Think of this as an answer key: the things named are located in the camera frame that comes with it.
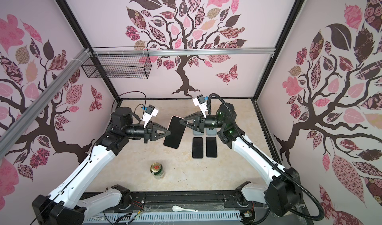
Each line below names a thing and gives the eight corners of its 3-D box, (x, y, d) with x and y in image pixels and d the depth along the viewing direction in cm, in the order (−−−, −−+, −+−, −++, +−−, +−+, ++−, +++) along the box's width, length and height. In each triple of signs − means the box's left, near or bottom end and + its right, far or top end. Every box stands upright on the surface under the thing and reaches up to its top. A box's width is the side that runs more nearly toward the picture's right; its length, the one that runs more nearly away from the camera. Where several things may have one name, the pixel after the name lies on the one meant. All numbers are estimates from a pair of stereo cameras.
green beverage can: (154, 180, 82) (149, 173, 73) (156, 170, 86) (151, 162, 77) (163, 180, 82) (159, 173, 73) (165, 170, 86) (161, 162, 77)
